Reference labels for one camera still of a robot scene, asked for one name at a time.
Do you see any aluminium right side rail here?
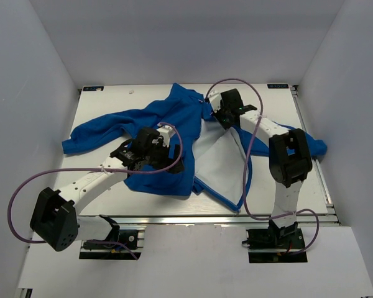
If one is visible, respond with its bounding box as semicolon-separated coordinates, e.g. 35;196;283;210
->
290;85;340;224

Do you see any purple cable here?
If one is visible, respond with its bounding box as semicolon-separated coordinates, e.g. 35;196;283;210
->
205;78;320;255
7;122;184;245

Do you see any left blue table label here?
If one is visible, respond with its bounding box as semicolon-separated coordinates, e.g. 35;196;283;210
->
82;86;104;92

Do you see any blue zip jacket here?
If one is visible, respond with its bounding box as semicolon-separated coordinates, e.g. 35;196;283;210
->
61;83;328;214

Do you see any aluminium rail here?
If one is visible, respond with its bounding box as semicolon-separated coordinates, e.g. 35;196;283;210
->
290;85;340;224
45;214;341;226

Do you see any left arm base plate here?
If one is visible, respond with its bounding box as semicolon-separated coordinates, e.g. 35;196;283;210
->
79;217;144;261

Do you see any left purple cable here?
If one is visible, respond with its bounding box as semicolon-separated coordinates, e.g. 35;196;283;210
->
7;122;184;245

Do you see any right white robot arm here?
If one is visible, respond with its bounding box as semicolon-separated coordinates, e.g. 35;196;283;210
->
206;88;312;248

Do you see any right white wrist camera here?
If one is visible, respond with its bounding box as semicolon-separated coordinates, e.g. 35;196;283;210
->
206;91;222;112

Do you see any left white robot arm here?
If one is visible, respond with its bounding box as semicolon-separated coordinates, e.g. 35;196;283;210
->
30;122;184;252

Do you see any right blue table label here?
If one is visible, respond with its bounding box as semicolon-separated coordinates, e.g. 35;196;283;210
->
267;83;289;89

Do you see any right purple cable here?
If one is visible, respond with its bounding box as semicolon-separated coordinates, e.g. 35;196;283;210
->
205;78;320;255

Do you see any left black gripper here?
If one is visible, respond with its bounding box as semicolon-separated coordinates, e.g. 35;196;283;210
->
144;140;184;174

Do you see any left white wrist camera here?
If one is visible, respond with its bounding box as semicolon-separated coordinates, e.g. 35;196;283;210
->
157;125;175;148

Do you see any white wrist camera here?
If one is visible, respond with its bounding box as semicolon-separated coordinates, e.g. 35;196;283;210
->
206;91;222;112
157;125;175;148

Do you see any aluminium front rail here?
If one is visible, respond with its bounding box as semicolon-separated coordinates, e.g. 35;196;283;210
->
45;214;341;226

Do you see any blue table label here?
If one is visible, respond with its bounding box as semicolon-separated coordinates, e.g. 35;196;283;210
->
82;86;104;92
267;83;289;89

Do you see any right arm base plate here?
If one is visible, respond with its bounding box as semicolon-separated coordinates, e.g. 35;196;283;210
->
241;228;308;264

